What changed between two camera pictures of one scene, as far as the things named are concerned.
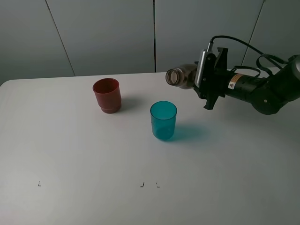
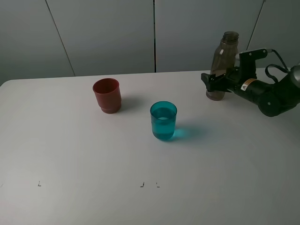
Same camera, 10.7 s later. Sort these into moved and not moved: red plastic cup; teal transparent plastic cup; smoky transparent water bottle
Moved: smoky transparent water bottle
Not moved: red plastic cup; teal transparent plastic cup
